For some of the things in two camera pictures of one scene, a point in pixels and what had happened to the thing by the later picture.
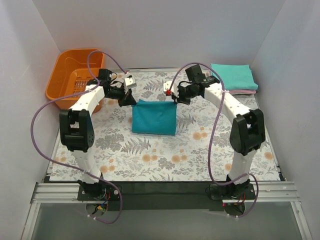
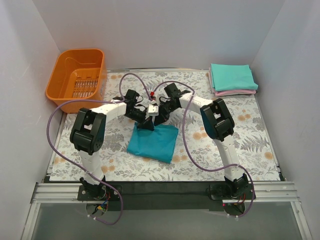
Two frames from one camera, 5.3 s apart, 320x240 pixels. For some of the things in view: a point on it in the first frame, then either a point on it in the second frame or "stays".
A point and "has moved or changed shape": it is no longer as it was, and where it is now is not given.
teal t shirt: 154,117 has moved or changed shape
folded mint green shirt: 236,76 stays
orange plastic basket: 70,74 stays
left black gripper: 125,96 to 145,122
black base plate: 167,196 stays
